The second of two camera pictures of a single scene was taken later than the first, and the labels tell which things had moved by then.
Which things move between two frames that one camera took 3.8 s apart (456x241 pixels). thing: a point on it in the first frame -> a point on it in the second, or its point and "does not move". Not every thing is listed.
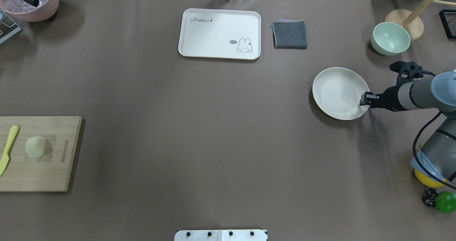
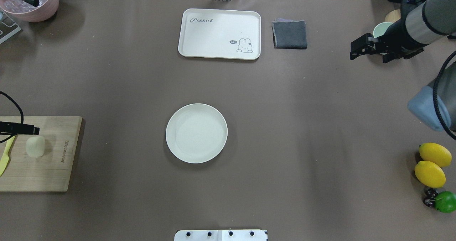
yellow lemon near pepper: x=427 y=181 does not move
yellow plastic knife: x=4 y=161 does not move
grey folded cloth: x=289 y=33 does not move
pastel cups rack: x=8 y=27 does not move
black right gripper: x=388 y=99 -> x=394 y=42
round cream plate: x=337 y=92 -> x=196 y=133
